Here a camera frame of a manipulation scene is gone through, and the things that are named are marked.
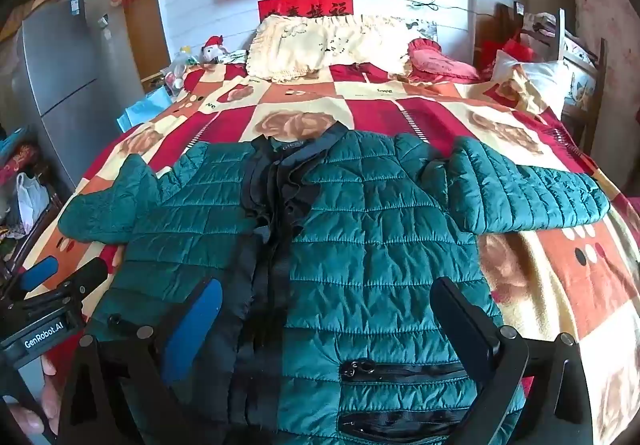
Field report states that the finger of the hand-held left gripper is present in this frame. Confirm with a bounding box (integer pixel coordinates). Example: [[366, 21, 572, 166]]
[[30, 257, 110, 321], [0, 256, 61, 311]]

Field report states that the person's left hand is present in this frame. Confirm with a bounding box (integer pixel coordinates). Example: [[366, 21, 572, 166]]
[[0, 355, 63, 445]]

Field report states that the wooden chair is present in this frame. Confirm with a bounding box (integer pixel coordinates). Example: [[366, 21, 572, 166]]
[[492, 0, 608, 156]]

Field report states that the black cable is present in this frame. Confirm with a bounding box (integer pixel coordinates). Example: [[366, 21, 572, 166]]
[[402, 0, 493, 18]]

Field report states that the wooden door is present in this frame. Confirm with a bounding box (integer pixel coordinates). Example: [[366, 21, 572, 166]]
[[122, 0, 171, 80]]

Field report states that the white pillow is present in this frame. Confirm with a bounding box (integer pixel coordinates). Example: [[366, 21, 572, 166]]
[[492, 50, 573, 113]]

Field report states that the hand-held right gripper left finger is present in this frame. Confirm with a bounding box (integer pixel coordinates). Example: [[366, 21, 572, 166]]
[[57, 277, 224, 445]]

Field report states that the light blue cloth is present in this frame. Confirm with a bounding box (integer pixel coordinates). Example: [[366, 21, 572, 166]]
[[116, 87, 173, 133]]

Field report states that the red wall banner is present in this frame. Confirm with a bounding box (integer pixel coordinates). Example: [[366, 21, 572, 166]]
[[257, 0, 354, 20]]

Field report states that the grey refrigerator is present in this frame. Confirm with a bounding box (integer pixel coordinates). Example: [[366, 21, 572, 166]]
[[12, 0, 146, 190]]

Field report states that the red ruffled pillow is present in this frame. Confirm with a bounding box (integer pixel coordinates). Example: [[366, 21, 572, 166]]
[[406, 38, 481, 84]]

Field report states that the red cloth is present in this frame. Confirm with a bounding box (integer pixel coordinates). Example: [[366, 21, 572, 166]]
[[492, 39, 532, 68]]

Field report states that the cream fringed pillow cover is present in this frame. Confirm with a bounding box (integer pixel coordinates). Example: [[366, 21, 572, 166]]
[[246, 15, 423, 84]]

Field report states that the white plastic bag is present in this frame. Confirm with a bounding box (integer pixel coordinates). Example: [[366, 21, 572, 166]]
[[16, 172, 51, 233]]

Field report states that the red checked printed blanket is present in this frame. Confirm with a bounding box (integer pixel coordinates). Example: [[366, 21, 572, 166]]
[[20, 60, 640, 445]]

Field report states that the teal quilted jacket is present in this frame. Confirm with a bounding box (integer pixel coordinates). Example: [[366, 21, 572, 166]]
[[57, 122, 613, 445]]

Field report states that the red and white plush toy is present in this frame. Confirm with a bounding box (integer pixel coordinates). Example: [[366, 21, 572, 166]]
[[201, 36, 230, 64]]

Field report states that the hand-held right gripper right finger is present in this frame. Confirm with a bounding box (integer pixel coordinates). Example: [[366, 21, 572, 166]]
[[430, 276, 596, 445]]

